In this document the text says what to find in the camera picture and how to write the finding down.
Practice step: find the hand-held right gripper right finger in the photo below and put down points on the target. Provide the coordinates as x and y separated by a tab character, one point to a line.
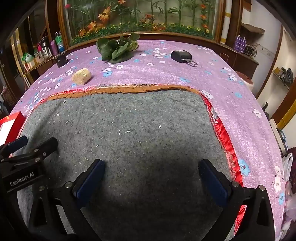
215	183

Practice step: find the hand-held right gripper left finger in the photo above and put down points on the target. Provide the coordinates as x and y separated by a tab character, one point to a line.
91	179

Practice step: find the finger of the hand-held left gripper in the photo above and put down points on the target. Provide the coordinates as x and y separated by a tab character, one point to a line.
16	143
44	147

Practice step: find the red box with white inside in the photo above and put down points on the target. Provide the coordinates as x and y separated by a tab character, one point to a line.
13	118

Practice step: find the grey mat with red trim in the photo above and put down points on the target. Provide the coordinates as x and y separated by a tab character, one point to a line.
138	139

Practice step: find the beige pastry piece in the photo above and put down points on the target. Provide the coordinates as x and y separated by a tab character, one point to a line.
81	76

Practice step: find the wooden side cabinet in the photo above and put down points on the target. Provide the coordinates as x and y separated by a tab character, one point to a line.
44	66

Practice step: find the green packet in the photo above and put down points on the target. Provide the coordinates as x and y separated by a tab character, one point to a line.
28	58

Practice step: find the steel thermos flask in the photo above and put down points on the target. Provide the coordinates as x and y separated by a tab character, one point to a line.
44	47

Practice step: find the pink bottle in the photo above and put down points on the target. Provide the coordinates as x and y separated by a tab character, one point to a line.
54	47

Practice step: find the green bottle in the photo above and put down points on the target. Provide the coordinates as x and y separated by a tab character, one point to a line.
59	42

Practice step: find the red lidded white bucket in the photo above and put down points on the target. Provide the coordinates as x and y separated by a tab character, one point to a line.
245	77

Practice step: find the green leafy vegetable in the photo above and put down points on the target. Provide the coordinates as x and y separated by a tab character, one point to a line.
115	52

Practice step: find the purple spray can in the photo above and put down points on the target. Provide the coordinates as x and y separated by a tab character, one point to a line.
237	43
243	44

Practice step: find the white roll with yellow band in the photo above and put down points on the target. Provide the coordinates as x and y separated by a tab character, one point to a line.
225	23

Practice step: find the wooden framed flower display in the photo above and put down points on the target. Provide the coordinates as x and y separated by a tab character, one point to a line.
143	18

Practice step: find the black mount bracket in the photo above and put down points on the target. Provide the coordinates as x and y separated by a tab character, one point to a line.
60	60

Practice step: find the wall shelf with dark objects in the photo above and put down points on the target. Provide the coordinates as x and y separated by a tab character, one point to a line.
285	75

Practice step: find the wooden wall shelf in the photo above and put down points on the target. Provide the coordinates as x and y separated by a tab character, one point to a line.
252	28

